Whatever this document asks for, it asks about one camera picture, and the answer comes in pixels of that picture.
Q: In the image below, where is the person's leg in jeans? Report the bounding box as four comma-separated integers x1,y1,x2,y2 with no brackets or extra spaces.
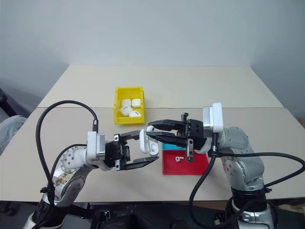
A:
0,114,28,156

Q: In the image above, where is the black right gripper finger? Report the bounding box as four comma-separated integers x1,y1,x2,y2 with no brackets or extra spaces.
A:
145,131,187,148
147,119,186,132

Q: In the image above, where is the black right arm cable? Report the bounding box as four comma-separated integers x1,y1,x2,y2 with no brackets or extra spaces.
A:
188,133,305,229

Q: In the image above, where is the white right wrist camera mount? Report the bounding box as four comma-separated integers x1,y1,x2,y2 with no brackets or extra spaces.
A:
194,102,225,155

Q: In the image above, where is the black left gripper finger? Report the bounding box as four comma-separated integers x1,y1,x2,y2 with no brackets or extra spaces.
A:
120,156,160,171
120,129,144,144

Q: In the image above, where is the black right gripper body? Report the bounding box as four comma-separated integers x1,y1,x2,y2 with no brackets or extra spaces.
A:
181,112,206,163

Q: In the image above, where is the blue flat tray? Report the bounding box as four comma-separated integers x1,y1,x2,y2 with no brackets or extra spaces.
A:
162,142,187,151

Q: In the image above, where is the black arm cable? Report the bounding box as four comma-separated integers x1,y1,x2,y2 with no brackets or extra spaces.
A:
35,100,100,229
188,133,305,229

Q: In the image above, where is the yellow plastic bin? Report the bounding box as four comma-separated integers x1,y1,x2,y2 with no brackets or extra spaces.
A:
112,86,146,125

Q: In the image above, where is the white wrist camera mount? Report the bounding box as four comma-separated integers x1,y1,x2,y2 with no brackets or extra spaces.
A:
194,102,225,155
86,131,113,171

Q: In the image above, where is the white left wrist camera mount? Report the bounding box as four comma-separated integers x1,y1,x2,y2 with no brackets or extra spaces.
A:
86,131,113,171

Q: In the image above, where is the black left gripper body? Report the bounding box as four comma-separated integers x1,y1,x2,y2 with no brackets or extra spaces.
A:
104,134,132,172

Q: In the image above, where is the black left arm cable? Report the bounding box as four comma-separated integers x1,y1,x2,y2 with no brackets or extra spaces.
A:
35,100,100,229

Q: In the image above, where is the red flat tray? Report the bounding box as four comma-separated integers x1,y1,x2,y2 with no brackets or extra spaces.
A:
162,148,211,176

